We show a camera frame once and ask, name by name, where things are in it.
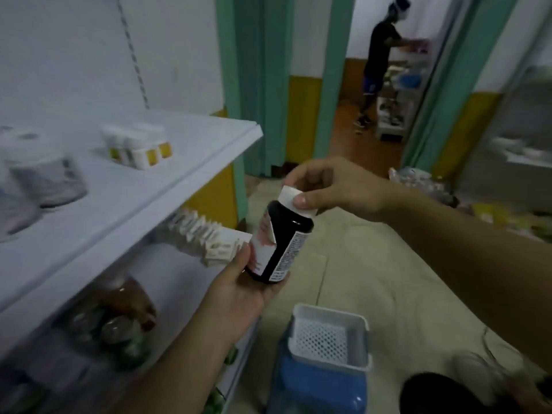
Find dark brown bottle white cap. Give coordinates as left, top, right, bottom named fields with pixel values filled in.
left=244, top=185, right=318, bottom=286

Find white round tub grey print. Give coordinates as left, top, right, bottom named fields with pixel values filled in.
left=8, top=152, right=89, bottom=208

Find amber glass jar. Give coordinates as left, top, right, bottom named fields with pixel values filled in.
left=98, top=276, right=158, bottom=333

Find green curtain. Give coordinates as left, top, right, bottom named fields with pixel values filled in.
left=214, top=0, right=357, bottom=178
left=400, top=0, right=523, bottom=174

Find green tin can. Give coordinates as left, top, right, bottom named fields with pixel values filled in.
left=100, top=317, right=150, bottom=370
left=68, top=305, right=107, bottom=342

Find blue plastic stool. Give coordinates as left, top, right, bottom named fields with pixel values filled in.
left=267, top=335, right=370, bottom=414

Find person's black trouser leg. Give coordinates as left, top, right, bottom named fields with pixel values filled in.
left=398, top=372, right=490, bottom=414

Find pile of clear packets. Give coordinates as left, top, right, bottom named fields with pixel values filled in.
left=387, top=166, right=459, bottom=208

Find pile of yellow packets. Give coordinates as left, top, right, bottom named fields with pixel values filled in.
left=469, top=202, right=552, bottom=243

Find white metal shelf unit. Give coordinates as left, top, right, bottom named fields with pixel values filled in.
left=0, top=0, right=265, bottom=414

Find white shelf with goods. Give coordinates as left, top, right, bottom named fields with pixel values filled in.
left=374, top=36, right=433, bottom=141

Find person's left hand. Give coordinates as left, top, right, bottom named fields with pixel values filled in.
left=202, top=243, right=291, bottom=342

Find person's left forearm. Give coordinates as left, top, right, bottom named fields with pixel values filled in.
left=110, top=293, right=247, bottom=414

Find small white bottle yellow label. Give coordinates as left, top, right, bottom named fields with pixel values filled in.
left=118, top=134, right=138, bottom=167
left=144, top=124, right=173, bottom=159
left=102, top=126, right=126, bottom=162
left=129, top=144, right=163, bottom=171

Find person's right hand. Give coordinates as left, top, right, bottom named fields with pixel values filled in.
left=282, top=157, right=403, bottom=223

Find row of small white boxes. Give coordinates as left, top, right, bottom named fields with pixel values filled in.
left=154, top=208, right=253, bottom=268

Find white plastic mesh basket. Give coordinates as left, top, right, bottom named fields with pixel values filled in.
left=287, top=303, right=372, bottom=376

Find person's right forearm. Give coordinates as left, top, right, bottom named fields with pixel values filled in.
left=387, top=181, right=552, bottom=373

